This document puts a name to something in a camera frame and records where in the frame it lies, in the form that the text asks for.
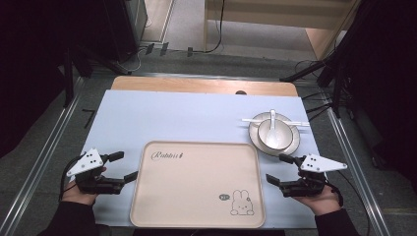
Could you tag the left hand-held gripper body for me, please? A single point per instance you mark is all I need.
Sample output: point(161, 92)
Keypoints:
point(86, 163)

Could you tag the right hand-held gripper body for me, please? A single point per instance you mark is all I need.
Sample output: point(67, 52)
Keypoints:
point(319, 164)

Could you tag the person's left hand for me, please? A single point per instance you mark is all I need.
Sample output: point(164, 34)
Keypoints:
point(78, 197)

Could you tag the person's right hand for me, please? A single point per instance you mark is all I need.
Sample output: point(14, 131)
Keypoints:
point(323, 202)

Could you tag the white plate with dark rim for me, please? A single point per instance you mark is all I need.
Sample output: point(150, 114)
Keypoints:
point(293, 144)

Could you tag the white bowl with dark rim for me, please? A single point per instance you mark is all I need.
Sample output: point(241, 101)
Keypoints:
point(282, 139)

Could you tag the white ceramic spoon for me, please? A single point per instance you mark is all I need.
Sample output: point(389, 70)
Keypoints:
point(273, 131)

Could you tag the white chopstick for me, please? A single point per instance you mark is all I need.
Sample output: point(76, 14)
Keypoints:
point(301, 124)
point(252, 120)

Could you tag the beige rabbit print tray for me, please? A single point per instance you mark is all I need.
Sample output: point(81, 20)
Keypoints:
point(196, 190)

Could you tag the light blue table mat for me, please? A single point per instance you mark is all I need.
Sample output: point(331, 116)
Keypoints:
point(170, 114)

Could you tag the black tripod stand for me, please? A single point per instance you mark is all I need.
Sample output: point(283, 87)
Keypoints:
point(75, 65)
point(331, 70)

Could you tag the dark curtain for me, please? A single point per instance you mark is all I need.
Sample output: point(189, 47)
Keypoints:
point(383, 82)
point(29, 65)

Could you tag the wooden table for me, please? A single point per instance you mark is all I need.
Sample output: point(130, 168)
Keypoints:
point(196, 85)

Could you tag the black cabinet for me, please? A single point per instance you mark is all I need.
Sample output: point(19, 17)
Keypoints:
point(126, 23)

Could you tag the light wooden desk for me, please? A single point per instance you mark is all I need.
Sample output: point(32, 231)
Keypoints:
point(278, 13)

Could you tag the metal floor rail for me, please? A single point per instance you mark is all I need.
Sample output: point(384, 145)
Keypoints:
point(357, 164)
point(39, 154)

